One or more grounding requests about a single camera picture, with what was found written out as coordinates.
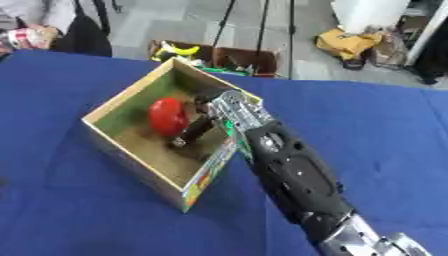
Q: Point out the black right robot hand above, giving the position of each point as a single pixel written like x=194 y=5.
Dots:
x=195 y=128

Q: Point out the red toy fruit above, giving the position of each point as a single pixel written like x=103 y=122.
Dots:
x=167 y=116

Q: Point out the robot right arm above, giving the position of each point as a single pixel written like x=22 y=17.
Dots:
x=291 y=166

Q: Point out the tan cardboard box green inside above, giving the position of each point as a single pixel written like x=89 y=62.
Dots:
x=157 y=153

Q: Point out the brown cardboard box with toys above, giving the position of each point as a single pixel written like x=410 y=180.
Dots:
x=233 y=60

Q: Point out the yellow toy banana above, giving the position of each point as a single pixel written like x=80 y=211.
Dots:
x=182 y=50

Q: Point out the black tripod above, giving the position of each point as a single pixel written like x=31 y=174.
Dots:
x=262 y=30

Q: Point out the black bag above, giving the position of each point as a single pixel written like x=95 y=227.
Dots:
x=86 y=36

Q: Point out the yellow bag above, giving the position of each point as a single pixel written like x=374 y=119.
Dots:
x=345 y=43

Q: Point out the person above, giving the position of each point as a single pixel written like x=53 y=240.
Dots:
x=29 y=23

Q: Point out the white cabinet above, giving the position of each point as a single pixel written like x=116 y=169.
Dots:
x=368 y=15

